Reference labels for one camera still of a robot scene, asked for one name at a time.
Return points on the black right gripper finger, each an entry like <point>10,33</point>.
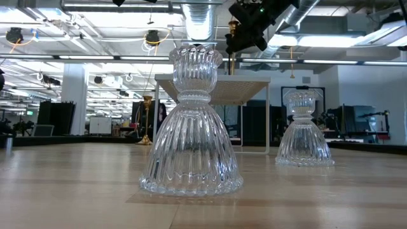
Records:
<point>241,41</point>

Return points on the black candlestick holder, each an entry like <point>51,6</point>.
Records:
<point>229,65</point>

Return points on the clear ribbed glass candle holder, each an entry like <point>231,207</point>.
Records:
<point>303,140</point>
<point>190,143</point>

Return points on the white perforated metal shelf riser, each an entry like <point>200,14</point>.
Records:
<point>241,87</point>

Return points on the white cabinet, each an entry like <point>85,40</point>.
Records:
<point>100,125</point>

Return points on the black partition panel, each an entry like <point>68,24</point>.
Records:
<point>56,117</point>

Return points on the silver ventilation duct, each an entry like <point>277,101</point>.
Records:
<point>198,22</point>

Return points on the black aluminium table frame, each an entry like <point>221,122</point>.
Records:
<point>79,140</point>

